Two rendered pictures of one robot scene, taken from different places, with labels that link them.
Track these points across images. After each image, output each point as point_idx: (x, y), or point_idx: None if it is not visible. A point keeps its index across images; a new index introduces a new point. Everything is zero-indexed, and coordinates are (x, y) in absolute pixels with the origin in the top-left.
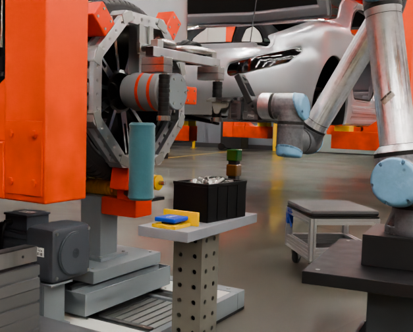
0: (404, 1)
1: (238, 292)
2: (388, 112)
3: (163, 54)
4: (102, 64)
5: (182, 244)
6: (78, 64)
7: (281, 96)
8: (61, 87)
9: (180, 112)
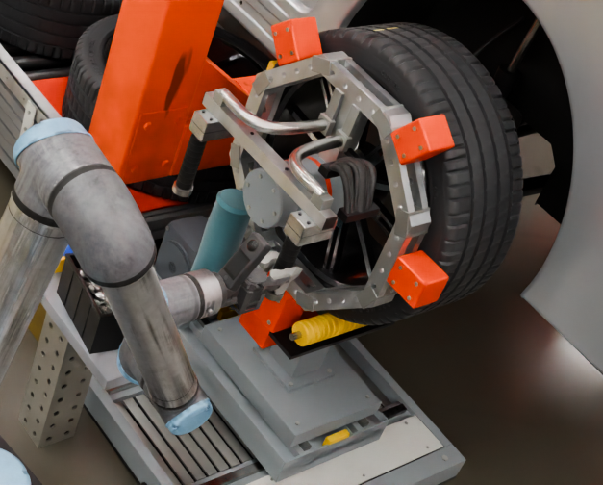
0: (61, 230)
1: None
2: None
3: (216, 114)
4: None
5: None
6: (143, 47)
7: (166, 278)
8: (122, 56)
9: (369, 284)
